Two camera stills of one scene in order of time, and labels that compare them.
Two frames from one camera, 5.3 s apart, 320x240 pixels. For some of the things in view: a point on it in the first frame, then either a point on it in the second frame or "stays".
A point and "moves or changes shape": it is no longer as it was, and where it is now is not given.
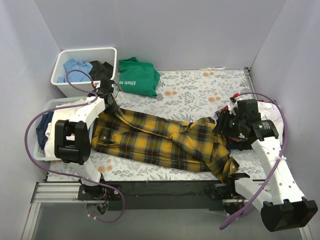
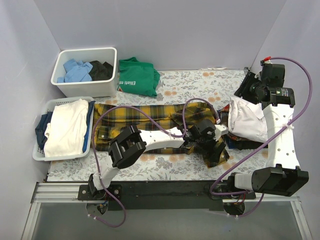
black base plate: [168, 196] stays
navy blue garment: [45, 120] stays
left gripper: [111, 105] to [216, 153]
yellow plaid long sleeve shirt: [136, 141] moves or changes shape
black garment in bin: [99, 71] stays
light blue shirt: [76, 76] stays
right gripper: [222, 124] to [246, 83]
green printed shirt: [138, 77] stays
